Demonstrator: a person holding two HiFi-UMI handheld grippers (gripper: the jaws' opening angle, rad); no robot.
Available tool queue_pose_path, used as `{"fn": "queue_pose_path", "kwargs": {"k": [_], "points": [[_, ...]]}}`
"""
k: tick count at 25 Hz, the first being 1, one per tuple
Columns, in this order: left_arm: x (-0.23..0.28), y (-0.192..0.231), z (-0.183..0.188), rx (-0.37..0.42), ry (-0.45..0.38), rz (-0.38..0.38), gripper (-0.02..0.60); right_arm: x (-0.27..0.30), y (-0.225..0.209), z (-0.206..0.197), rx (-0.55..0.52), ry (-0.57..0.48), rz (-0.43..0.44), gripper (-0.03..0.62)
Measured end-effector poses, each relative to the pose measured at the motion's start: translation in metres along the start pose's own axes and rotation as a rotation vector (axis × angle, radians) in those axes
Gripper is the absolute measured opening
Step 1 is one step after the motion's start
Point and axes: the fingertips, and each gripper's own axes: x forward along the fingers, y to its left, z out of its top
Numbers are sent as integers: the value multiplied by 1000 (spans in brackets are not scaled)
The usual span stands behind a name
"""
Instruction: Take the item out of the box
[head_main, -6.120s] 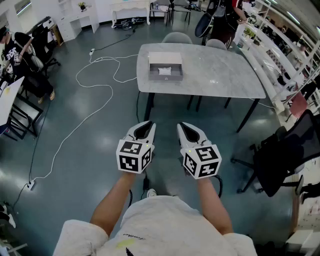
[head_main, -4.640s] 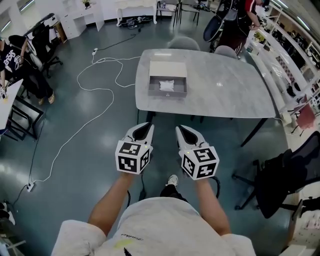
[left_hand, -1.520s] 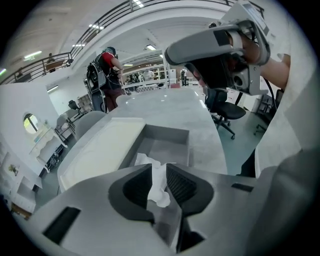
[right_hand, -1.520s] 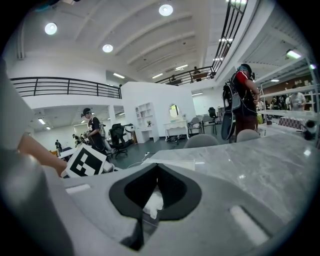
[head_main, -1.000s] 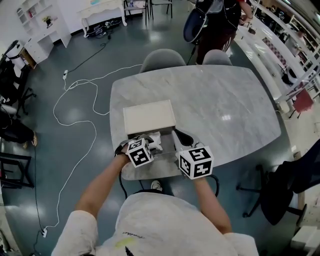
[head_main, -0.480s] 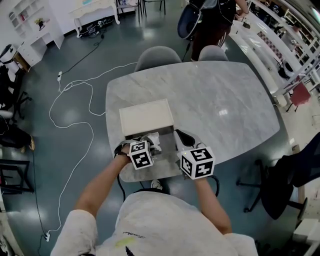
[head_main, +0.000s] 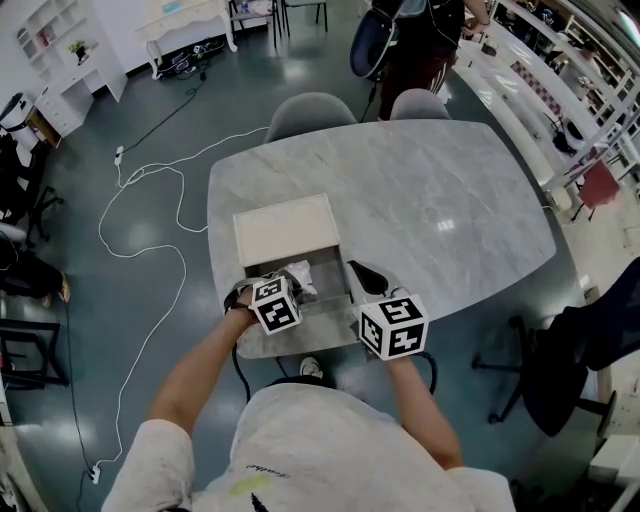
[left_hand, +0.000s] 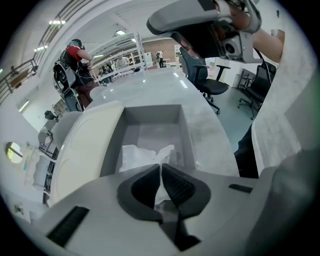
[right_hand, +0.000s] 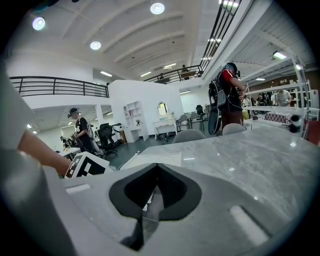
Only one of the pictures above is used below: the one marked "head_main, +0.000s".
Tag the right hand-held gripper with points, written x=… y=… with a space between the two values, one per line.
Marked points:
x=400 y=330

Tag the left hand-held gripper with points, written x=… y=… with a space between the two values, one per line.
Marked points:
x=277 y=310

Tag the white packet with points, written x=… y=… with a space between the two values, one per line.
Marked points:
x=302 y=272

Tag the grey cardboard box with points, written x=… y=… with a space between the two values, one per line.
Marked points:
x=285 y=230

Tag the person's left forearm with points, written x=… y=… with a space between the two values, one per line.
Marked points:
x=200 y=370

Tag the person's right forearm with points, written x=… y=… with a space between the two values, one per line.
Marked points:
x=420 y=410

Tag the person's white shoe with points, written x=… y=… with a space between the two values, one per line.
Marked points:
x=310 y=366

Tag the grey marble table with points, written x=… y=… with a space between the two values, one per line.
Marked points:
x=400 y=210

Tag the person's white shirt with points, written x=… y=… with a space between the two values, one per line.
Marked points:
x=320 y=450

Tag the grey upholstered chair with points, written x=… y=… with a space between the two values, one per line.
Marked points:
x=307 y=115
x=417 y=105

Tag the black mesh office chair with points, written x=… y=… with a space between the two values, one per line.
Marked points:
x=565 y=380

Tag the white power strip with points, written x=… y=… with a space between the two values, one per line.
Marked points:
x=95 y=474
x=119 y=156

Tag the dark round bag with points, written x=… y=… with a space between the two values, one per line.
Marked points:
x=372 y=45

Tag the pink chair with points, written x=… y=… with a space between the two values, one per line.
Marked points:
x=597 y=182

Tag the checkered mat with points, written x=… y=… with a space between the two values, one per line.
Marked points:
x=537 y=87

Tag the white shelf rack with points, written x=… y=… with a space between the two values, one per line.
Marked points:
x=530 y=65

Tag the dark dining chair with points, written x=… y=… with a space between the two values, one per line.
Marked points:
x=305 y=7
x=252 y=12

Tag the white console table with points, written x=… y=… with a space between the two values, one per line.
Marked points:
x=185 y=15

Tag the white plastic bin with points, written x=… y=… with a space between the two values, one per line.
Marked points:
x=617 y=465

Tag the white desk with shelves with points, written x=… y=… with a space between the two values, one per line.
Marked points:
x=70 y=80

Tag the small potted plant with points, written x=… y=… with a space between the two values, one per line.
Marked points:
x=78 y=50

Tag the white round appliance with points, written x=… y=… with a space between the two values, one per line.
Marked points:
x=17 y=115

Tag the black metal frame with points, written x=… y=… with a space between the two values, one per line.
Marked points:
x=45 y=325

